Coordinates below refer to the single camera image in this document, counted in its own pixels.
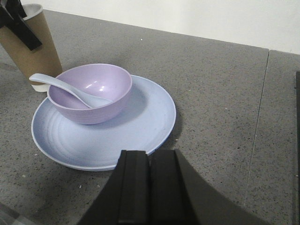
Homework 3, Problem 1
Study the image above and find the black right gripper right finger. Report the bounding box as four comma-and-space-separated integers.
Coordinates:
151, 150, 267, 225

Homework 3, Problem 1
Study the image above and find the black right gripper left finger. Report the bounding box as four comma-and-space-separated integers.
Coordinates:
79, 150, 149, 225

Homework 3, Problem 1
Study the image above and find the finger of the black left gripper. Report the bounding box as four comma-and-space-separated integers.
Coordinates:
0, 0, 42, 51

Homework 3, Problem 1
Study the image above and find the brown paper cup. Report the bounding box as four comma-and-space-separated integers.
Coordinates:
0, 4, 62, 79

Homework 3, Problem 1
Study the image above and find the light blue plastic spoon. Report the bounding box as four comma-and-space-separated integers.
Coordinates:
29, 73, 112, 108

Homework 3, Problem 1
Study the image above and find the purple plastic bowl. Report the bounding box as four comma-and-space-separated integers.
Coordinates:
47, 63, 133, 125

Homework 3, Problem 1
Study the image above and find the light blue plastic plate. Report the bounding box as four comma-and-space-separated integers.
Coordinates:
31, 75, 176, 171

